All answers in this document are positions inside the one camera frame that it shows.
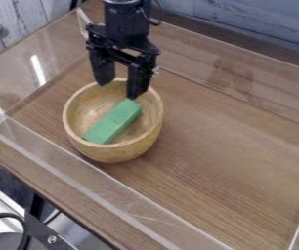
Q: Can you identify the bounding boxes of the clear acrylic corner bracket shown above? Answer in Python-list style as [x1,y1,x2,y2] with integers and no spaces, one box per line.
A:
[75,8,90,39]

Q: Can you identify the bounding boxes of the black table leg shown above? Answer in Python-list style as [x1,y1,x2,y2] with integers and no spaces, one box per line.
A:
[29,194,45,219]

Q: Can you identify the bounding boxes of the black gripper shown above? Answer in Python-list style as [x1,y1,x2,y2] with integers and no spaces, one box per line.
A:
[86,0,159,100]

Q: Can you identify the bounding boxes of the brown wooden bowl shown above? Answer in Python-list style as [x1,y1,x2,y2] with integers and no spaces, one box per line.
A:
[62,78,163,163]

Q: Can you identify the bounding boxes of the green rectangular block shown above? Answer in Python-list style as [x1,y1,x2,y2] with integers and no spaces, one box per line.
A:
[82,99,142,145]

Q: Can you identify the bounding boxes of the black metal bracket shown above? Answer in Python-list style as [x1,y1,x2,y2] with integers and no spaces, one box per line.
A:
[23,214,79,250]

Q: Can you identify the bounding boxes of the clear acrylic tray wall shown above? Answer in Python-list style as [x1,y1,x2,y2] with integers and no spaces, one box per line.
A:
[0,14,299,250]

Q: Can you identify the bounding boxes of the black cable loop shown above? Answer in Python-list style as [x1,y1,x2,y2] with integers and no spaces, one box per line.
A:
[0,213,30,250]

